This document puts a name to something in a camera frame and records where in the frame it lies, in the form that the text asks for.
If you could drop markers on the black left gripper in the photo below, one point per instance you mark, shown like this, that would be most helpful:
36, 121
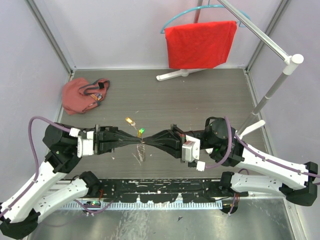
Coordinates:
108, 138

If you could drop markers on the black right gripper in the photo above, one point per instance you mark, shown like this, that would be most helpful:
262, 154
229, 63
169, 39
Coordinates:
173, 138

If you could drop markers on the large keyring with yellow grip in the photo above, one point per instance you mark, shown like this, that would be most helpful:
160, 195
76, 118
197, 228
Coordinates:
141, 150

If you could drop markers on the key with green tag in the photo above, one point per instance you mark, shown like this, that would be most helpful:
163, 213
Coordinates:
141, 131

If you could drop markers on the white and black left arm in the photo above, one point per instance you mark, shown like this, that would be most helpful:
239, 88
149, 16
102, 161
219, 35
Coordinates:
21, 214

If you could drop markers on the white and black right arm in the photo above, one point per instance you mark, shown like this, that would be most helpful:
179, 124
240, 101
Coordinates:
219, 145

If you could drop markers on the key with yellow tag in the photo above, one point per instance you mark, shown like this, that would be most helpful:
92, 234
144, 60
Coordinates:
131, 122

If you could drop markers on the crumpled dusty red garment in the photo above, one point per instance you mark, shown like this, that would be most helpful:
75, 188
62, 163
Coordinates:
79, 96

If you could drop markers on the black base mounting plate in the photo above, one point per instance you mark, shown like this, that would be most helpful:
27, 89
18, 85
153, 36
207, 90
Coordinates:
162, 190

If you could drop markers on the red cloth on hanger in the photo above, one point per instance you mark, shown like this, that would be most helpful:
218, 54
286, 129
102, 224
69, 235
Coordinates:
199, 45

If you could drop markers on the white garment rack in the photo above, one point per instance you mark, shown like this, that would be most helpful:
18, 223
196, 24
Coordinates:
291, 61

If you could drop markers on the teal clothes hanger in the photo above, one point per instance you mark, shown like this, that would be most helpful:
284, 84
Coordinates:
200, 14

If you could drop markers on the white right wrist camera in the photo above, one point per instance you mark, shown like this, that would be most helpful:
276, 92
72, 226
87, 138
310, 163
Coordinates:
190, 153

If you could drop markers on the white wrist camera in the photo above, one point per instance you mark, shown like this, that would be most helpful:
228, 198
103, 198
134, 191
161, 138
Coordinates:
85, 141
190, 153

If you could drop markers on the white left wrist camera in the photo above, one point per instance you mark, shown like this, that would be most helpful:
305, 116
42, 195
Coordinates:
85, 141

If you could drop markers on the slotted grey cable duct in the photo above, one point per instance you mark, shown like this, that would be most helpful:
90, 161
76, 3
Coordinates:
176, 205

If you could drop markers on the aluminium frame post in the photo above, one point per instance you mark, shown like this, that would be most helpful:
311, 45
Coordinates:
49, 35

